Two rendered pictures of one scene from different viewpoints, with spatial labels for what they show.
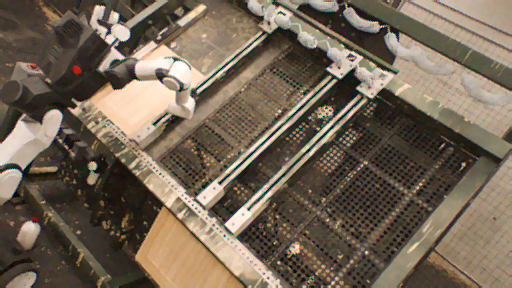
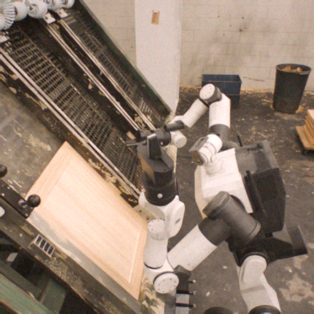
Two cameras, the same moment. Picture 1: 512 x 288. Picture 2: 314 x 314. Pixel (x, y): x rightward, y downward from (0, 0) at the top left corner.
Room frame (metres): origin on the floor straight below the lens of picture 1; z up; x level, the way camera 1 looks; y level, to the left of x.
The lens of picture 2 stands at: (2.68, 1.71, 1.98)
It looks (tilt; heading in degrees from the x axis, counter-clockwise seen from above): 30 degrees down; 249
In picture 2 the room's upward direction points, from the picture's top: straight up
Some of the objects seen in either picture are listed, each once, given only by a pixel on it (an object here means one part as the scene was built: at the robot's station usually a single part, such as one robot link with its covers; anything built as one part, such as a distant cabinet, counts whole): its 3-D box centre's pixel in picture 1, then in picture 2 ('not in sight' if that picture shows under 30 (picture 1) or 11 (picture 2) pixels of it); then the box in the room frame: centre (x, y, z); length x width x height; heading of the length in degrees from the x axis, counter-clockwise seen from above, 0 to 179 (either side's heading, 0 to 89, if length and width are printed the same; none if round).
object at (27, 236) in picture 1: (29, 232); not in sight; (2.22, 0.84, 0.10); 0.10 x 0.10 x 0.20
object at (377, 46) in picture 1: (335, 43); not in sight; (3.09, -0.15, 1.85); 0.80 x 0.06 x 0.80; 64
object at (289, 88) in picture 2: not in sight; (289, 88); (-1.04, -2.22, 0.33); 0.52 x 0.51 x 0.65; 60
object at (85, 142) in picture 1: (71, 148); (179, 297); (2.23, 0.83, 0.69); 0.50 x 0.14 x 0.24; 64
